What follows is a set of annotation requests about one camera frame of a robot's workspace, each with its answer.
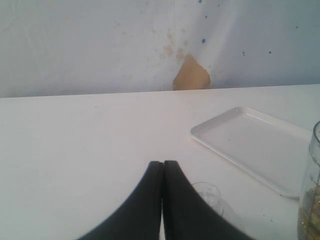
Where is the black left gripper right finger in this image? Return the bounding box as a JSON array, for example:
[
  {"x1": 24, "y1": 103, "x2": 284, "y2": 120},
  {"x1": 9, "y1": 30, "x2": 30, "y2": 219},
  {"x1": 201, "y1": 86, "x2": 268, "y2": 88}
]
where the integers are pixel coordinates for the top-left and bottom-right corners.
[{"x1": 162, "y1": 160, "x2": 250, "y2": 240}]

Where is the white backdrop sheet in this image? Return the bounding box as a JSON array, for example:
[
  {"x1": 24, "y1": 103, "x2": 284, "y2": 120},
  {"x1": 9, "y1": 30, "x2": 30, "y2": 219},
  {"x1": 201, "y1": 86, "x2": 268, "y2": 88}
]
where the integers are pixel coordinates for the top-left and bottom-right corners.
[{"x1": 0, "y1": 0, "x2": 320, "y2": 98}]

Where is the clear plastic shaker cup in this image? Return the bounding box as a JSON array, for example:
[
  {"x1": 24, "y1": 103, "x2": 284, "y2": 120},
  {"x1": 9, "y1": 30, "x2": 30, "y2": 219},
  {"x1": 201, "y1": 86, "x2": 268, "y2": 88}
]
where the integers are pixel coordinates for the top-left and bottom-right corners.
[{"x1": 297, "y1": 122, "x2": 320, "y2": 240}]

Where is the white rectangular tray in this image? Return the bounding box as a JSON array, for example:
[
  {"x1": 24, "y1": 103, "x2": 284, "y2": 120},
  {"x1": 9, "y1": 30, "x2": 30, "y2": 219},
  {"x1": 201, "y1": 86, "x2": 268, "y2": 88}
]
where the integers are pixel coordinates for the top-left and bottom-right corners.
[{"x1": 189, "y1": 106, "x2": 312, "y2": 199}]

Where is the clear plastic shaker lid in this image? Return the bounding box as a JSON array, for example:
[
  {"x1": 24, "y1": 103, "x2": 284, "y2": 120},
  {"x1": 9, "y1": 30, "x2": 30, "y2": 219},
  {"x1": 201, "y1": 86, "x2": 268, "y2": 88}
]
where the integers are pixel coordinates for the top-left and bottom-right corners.
[{"x1": 192, "y1": 181, "x2": 224, "y2": 216}]

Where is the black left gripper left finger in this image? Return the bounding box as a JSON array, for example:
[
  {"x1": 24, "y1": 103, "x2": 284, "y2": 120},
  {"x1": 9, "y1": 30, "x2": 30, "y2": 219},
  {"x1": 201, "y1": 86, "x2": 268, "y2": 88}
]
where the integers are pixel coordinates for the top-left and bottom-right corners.
[{"x1": 80, "y1": 161, "x2": 164, "y2": 240}]

